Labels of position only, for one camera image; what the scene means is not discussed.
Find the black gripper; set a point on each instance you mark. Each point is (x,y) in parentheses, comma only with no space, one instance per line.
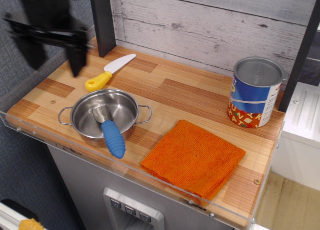
(48,22)

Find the blue handled metal fork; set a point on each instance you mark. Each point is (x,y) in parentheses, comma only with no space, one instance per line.
(112,136)

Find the stainless steel pot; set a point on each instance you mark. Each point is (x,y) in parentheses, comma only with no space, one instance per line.
(90,111)

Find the clear acrylic table guard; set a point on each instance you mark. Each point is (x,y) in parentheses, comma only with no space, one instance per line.
(174,91)

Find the grey toy fridge cabinet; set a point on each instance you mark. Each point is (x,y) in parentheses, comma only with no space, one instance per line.
(108,201)

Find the yellow black object bottom left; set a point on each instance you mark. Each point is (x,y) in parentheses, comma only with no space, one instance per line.
(14,216)

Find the orange knitted cloth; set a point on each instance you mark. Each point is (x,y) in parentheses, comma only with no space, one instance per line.
(193,159)

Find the blue soup can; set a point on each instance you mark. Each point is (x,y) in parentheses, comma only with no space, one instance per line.
(254,89)

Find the white ridged side object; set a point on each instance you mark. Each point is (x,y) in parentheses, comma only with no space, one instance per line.
(297,154)

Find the yellow handled white toy knife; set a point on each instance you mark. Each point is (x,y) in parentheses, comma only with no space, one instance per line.
(98,82)

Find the black left vertical post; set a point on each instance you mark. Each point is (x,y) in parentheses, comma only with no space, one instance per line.
(104,28)

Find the black vertical post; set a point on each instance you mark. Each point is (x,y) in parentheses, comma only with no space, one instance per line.
(104,28)
(301,57)

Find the black right vertical post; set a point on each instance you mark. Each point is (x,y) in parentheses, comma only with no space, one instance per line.
(301,57)

